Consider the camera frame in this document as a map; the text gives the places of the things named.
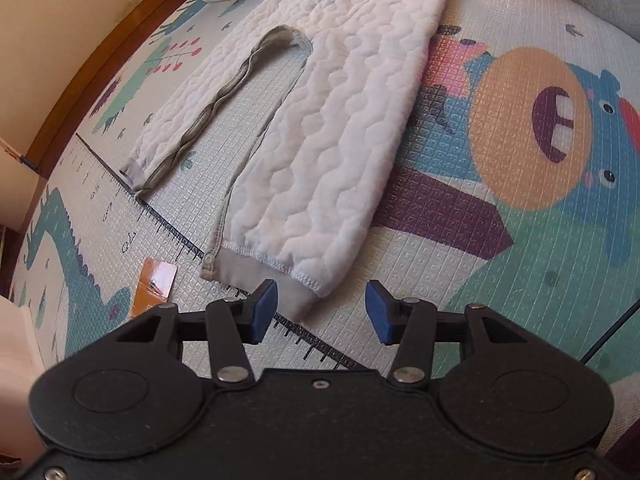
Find white quilted baby pants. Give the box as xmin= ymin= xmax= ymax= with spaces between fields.
xmin=122 ymin=0 xmax=446 ymax=321

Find orange card on mat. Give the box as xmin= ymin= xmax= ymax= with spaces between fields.
xmin=130 ymin=257 xmax=178 ymax=318

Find cartoon printed play mat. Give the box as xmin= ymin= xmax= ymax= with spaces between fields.
xmin=10 ymin=0 xmax=639 ymax=453

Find grey slipper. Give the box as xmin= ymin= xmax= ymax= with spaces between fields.
xmin=570 ymin=0 xmax=640 ymax=41

